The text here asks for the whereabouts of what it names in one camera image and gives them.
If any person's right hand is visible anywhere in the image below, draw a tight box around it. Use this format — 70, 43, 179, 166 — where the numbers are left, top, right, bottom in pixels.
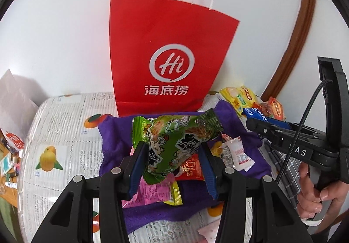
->
297, 162, 348, 219

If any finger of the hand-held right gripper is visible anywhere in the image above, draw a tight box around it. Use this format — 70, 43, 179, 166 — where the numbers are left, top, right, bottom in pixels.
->
245, 117, 276, 140
269, 120, 325, 137

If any green cartoon snack packet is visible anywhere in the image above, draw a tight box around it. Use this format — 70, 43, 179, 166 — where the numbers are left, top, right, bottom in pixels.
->
132, 109, 224, 185

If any purple towel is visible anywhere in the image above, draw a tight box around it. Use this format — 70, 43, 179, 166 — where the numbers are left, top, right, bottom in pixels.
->
98, 100, 273, 235

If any orange snack packet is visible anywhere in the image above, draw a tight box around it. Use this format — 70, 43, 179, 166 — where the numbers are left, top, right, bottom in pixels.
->
259, 96, 286, 121

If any yellow candy wrapper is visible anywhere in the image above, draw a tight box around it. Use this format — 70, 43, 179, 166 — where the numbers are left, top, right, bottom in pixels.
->
211, 141, 223, 157

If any red and white box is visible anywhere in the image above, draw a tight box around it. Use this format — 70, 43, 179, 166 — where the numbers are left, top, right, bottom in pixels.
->
0, 128, 25, 151

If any yellow snack packet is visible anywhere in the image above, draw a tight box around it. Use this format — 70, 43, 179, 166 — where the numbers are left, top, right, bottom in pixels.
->
219, 86, 262, 116

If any brown wooden door frame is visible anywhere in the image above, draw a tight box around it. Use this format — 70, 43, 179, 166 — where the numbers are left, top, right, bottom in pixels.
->
260, 0, 318, 102

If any red snack packet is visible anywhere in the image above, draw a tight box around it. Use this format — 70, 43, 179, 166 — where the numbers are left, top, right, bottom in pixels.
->
174, 153, 205, 181

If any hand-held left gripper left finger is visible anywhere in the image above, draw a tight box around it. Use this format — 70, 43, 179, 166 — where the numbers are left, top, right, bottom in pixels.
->
30, 141, 148, 243

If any pink snack packet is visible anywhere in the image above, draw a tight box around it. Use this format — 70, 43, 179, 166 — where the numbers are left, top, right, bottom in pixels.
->
121, 173, 183, 209

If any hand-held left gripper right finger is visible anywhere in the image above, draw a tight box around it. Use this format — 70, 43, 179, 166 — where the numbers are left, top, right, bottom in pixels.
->
198, 146, 314, 243

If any red paper bag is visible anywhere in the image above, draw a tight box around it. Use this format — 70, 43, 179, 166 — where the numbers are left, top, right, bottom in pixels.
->
110, 0, 241, 117

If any white sachet with red print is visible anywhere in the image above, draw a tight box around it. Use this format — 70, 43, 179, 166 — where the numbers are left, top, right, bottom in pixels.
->
232, 150, 255, 172
221, 136, 245, 163

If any pale pink packet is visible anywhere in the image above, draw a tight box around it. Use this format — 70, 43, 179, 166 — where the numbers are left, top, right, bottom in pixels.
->
198, 217, 227, 243

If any fruit print tablecloth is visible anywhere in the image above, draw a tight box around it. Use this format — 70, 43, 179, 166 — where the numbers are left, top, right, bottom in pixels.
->
18, 91, 273, 243

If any blue snack packet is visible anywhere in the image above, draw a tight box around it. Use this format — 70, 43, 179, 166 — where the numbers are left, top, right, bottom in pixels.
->
242, 107, 274, 124

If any white paper sheet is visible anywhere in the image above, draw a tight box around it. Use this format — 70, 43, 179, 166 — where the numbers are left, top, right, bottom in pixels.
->
0, 68, 39, 134

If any black cable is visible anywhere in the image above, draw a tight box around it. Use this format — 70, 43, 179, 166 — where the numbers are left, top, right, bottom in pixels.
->
274, 79, 333, 186

